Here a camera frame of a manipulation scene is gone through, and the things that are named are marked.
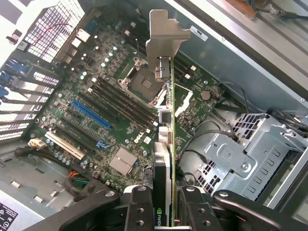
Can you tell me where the chipset heatsink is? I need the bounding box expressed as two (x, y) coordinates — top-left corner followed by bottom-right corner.
(109, 147), (138, 176)

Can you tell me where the metal drive cage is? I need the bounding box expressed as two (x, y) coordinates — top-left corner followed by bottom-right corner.
(190, 113), (308, 207)

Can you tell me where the green Dell motherboard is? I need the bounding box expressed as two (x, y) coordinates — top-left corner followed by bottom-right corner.
(36, 7), (226, 193)

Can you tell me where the black expansion slot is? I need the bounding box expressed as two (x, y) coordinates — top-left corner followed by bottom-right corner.
(60, 116), (102, 144)
(54, 126), (96, 152)

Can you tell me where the white expansion slot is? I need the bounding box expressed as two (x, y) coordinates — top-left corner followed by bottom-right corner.
(44, 131), (85, 161)

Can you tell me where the black RAM slot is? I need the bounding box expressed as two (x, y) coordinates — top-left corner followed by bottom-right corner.
(91, 76), (161, 122)
(77, 91), (120, 121)
(89, 80), (159, 127)
(87, 88), (157, 132)

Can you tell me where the blue expansion slot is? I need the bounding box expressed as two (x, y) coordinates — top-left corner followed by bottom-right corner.
(71, 100), (113, 129)

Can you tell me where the grey power supply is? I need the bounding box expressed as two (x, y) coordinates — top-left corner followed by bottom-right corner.
(0, 154), (75, 231)

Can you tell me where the white power connector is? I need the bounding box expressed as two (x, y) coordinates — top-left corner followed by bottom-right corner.
(27, 138), (46, 150)

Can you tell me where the CPU socket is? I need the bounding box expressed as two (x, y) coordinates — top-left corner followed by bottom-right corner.
(117, 57), (169, 109)

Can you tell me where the open black PC case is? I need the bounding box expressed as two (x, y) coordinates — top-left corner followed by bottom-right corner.
(0, 0), (308, 231)

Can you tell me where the black sleeved cable bundle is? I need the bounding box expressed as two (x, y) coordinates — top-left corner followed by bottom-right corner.
(63, 177), (106, 202)

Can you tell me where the thin black cable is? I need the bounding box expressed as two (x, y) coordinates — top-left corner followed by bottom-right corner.
(250, 3), (308, 20)

